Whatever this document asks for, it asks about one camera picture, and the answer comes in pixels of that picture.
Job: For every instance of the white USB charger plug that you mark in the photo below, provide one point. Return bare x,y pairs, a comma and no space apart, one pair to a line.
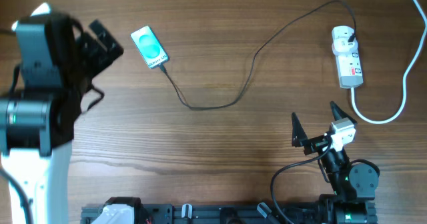
341,46

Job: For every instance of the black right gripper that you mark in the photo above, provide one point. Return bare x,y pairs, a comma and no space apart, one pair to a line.
315,143

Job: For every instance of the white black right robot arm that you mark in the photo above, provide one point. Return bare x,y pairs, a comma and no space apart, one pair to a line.
354,182

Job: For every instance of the white grey power strip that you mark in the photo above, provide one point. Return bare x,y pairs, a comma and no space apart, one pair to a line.
348,66

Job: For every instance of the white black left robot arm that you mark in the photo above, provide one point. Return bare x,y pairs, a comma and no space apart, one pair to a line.
37,130

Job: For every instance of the light blue smartphone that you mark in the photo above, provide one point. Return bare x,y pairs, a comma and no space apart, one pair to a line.
149,47

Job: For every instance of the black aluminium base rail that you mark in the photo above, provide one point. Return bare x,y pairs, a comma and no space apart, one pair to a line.
233,214

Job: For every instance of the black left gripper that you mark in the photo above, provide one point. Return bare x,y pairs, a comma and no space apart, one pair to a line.
101,47

